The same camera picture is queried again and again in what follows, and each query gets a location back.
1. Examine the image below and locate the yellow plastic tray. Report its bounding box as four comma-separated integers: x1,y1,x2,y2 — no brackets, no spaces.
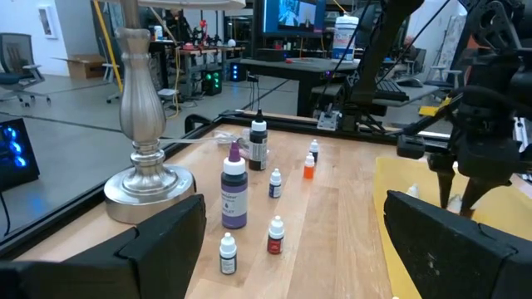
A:
372,156,532,299

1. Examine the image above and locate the yellow tape tag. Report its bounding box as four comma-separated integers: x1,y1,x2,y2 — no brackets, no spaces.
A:
418,97,453,118

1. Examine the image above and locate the small blue food coloring bottle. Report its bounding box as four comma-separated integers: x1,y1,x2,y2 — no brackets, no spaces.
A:
268,168,283,199

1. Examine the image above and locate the small red food coloring bottle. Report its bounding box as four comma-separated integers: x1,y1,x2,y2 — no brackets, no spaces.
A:
266,215,286,255

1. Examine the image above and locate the computer tower with green lights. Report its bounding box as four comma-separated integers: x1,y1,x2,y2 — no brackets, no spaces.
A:
201,68,224,97

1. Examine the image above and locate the white framed wall picture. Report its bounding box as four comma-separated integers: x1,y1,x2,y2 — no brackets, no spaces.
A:
36,4,57,41

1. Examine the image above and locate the grey office chair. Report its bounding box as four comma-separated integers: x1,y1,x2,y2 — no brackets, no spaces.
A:
0,32,52,108

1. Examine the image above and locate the cluttered workbench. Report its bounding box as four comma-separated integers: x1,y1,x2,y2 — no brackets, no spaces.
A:
147,39,247,100

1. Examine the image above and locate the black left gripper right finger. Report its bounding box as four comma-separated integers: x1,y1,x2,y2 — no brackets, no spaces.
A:
383,189,532,299

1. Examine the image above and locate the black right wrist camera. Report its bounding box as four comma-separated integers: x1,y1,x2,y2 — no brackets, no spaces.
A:
396,134,426,160

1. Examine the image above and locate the flat screen monitor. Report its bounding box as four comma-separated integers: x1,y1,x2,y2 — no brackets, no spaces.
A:
262,0,328,37

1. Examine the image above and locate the small red-orange coloring bottle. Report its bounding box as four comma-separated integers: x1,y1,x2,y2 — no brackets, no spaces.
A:
303,152,316,180

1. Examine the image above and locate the clear lamp power cord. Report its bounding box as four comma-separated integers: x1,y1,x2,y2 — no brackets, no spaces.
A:
159,129,250,147

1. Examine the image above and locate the large black food coloring bottle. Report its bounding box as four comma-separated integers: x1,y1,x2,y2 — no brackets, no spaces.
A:
248,108,268,172

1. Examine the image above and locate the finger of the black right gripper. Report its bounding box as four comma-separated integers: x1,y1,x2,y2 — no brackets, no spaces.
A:
427,154,456,209
458,178,513,218

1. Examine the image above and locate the black desk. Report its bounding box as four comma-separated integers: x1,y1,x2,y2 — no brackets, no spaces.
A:
239,56,362,118

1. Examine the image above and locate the white wipes canister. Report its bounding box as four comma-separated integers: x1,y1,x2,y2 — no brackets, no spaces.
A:
331,14,360,63

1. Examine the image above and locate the black computer keyboard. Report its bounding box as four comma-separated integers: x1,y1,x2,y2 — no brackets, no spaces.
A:
375,79,411,103

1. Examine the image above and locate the silver mounting bracket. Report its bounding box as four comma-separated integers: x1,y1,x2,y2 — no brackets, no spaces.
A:
316,110,341,132

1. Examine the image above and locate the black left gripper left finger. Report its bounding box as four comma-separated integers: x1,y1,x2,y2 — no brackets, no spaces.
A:
0,194,208,299

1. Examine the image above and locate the large purple food coloring bottle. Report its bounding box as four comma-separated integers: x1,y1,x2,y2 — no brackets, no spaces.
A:
220,140,249,230

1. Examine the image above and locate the computer tower with blue lights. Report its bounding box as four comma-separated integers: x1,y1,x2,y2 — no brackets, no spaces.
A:
0,117,42,193
229,61,249,83

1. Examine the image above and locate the black computer mouse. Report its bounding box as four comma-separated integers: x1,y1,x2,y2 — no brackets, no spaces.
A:
397,77,424,89

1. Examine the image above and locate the yellow leaning pole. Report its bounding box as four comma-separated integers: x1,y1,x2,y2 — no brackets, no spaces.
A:
91,0,125,93

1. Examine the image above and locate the cardboard box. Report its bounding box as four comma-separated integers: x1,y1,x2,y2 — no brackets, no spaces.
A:
53,53,107,81

